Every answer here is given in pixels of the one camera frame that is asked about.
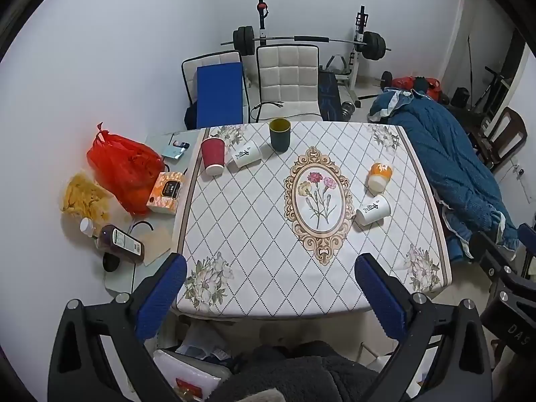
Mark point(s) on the white weight bench rack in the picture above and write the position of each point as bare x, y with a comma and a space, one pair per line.
358, 63

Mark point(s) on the small white capped bottle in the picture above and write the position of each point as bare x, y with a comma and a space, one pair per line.
88, 228

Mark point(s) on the white padded chair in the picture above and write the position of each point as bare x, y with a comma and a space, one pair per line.
287, 75
213, 57

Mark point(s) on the dark bench pad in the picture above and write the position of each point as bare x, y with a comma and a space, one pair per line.
328, 94

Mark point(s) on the barbell with black plates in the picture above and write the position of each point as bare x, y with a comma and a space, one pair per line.
372, 45

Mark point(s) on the light blue packet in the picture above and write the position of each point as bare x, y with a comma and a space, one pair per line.
176, 150

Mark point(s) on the glass side table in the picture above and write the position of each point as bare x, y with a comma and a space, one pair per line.
157, 234

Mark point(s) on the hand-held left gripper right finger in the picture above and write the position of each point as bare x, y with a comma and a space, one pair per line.
379, 297

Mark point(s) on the brown bottle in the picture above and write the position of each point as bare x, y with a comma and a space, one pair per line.
121, 243

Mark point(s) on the red plastic bag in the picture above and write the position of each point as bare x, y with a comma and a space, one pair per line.
123, 167

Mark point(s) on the dark green cup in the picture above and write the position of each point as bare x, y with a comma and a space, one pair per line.
279, 136

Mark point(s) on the person's dark fleece clothing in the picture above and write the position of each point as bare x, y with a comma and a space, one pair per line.
301, 372

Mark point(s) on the black round lid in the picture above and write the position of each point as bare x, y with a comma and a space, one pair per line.
111, 263

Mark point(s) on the clear bag of yellow chips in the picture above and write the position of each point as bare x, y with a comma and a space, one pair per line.
83, 197

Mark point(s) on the blue quilted blanket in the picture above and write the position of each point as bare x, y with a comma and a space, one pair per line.
444, 155

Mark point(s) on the black scooter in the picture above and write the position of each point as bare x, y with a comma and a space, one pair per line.
492, 88

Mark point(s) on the orange tissue box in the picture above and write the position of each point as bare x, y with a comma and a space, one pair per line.
165, 192

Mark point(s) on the white plastic bag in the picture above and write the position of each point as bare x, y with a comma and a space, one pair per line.
188, 374

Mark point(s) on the orange paper cup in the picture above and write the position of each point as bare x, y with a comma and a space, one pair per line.
380, 176

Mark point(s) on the white paper cup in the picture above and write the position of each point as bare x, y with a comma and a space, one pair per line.
373, 210
247, 155

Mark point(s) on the brown wooden chair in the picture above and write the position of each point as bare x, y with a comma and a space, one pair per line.
508, 134

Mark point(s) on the red paper cup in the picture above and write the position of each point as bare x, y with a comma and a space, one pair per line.
212, 155

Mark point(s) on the floral printed tablecloth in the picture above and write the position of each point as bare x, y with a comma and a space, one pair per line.
268, 226

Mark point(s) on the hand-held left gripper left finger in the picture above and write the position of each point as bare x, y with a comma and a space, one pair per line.
161, 297

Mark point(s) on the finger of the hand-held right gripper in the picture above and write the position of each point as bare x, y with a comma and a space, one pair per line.
492, 253
528, 238

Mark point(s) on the black dumbbell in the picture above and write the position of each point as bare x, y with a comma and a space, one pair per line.
347, 109

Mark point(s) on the blue folded mat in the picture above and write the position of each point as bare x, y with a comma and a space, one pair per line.
220, 94

